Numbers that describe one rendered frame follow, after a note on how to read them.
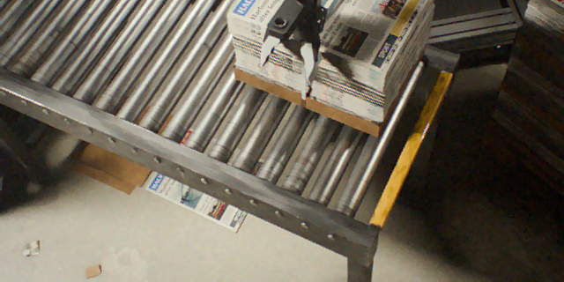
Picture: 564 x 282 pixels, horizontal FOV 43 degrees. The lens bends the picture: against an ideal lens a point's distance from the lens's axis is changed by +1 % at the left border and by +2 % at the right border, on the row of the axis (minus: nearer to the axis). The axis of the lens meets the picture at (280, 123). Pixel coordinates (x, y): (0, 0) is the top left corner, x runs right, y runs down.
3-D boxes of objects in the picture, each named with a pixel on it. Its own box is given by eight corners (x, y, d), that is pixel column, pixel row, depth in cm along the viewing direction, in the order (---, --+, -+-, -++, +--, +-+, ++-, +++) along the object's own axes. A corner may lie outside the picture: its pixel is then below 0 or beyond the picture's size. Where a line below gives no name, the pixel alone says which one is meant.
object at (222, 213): (274, 164, 253) (274, 163, 252) (236, 233, 242) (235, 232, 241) (185, 127, 264) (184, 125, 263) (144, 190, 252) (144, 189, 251)
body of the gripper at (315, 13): (322, 35, 148) (336, -20, 143) (306, 47, 141) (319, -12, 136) (291, 23, 151) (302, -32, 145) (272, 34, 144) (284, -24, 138)
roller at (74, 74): (164, -24, 201) (159, -36, 197) (67, 107, 182) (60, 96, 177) (149, -29, 203) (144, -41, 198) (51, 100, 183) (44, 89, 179)
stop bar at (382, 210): (453, 77, 172) (455, 73, 170) (382, 233, 153) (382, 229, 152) (440, 73, 172) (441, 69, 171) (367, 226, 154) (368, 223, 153)
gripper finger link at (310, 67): (331, 76, 149) (322, 33, 146) (320, 85, 144) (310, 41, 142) (318, 77, 151) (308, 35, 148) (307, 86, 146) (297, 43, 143)
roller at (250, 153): (324, 36, 188) (336, 32, 184) (240, 183, 169) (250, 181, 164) (311, 24, 186) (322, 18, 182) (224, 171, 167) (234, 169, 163)
